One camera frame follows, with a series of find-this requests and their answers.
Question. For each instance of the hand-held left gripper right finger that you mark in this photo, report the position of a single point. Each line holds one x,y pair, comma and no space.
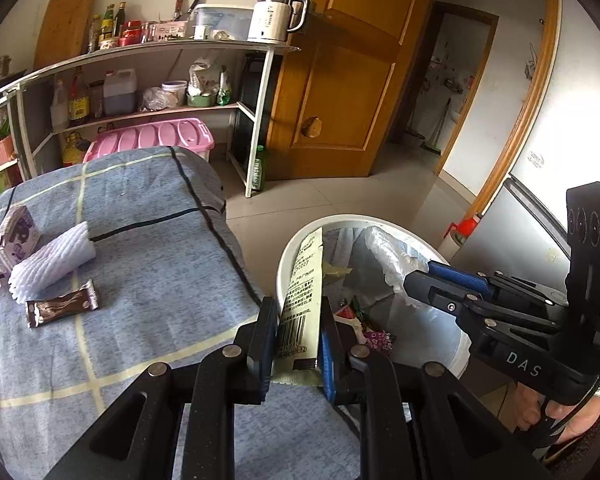
330,365

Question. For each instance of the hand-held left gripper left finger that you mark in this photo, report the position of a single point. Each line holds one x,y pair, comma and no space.
269,355

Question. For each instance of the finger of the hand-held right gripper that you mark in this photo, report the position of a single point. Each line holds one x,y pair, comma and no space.
460,277
435,292

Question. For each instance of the pale yellow wrapper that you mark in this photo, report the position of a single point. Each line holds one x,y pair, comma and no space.
302,285

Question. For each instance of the white trash bin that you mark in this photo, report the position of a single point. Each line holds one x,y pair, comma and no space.
290,260

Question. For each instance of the person's right forearm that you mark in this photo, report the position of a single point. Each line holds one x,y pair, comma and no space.
595,455

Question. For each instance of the person's right hand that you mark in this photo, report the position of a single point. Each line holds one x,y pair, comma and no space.
577,425

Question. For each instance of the translucent bin liner bag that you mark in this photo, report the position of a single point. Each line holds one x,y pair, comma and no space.
420,332

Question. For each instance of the red and white bottle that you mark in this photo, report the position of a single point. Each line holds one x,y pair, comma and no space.
467,227

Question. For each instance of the green bottle white label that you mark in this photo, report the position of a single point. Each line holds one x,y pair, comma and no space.
259,170

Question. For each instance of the brown chocolate wrapper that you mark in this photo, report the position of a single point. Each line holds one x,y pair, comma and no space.
62,306

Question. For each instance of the wooden door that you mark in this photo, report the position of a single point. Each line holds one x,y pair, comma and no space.
340,85

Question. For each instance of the small white foam net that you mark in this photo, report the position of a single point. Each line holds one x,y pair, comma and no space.
50,262

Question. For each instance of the pink plastic storage box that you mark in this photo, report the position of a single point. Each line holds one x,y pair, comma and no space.
150,137

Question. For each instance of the green plastic bowl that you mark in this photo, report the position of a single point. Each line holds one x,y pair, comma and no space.
202,100

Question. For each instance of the black box appliance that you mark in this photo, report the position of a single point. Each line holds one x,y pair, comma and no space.
255,85

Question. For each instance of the green spray bottle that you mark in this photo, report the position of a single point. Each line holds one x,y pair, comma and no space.
224,87

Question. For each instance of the white plastic tub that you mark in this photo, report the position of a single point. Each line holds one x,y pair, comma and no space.
175,92

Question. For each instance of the small purple carton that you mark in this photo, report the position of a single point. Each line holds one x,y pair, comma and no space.
17,232

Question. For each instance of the crumpled clear plastic bag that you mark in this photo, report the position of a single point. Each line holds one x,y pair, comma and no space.
155,99

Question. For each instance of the yellow cooking oil bottle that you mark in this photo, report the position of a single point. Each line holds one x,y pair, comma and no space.
77,150

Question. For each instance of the white food bag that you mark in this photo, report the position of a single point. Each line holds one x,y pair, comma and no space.
204,76

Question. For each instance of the dark liquid plastic jug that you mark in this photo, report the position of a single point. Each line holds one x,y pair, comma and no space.
120,95

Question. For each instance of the dark glass jar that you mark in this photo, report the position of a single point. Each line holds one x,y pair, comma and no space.
97,102

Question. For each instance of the dark soy sauce bottle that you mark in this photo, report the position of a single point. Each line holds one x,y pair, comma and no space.
79,102

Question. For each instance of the white electric kettle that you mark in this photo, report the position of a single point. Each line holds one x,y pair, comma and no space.
270,17

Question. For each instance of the clear plastic bottle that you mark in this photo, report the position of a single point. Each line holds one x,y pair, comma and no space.
60,110

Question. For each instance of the large metal shelf rack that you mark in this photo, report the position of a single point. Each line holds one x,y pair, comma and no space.
145,50

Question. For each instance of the clear storage box white lid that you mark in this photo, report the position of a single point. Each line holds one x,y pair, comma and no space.
225,22

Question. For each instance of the pink utensil holder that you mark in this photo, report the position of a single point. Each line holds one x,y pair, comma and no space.
171,30

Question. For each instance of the red jar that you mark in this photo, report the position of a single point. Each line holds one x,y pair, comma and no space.
131,34

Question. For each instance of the kitchen knives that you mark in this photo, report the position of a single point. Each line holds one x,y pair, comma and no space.
187,7

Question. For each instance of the dark glass bottle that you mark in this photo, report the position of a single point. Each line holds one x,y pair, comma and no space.
120,20

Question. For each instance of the green glass bottle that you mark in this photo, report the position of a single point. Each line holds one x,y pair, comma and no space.
109,22

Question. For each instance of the wooden cutting board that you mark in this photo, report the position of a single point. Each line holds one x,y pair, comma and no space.
65,25

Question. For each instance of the wooden door frame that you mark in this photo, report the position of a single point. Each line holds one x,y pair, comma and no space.
535,85

